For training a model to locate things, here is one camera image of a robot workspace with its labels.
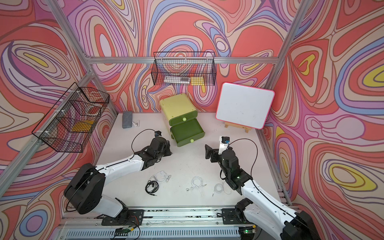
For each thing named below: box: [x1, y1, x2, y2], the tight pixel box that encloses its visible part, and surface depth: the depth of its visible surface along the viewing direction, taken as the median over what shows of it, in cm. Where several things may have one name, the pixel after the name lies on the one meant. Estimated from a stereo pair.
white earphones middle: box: [186, 176, 207, 192], surface depth 87 cm
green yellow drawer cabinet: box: [159, 93, 206, 148], surface depth 95 cm
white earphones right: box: [212, 179, 232, 197], surface depth 84 cm
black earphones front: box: [145, 180, 159, 196], surface depth 84 cm
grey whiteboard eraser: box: [122, 111, 133, 129], surface depth 114 cm
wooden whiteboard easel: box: [224, 121, 252, 133], surface depth 108 cm
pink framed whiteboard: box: [215, 82, 275, 130], surface depth 104 cm
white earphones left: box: [149, 170, 172, 183], surface depth 88 cm
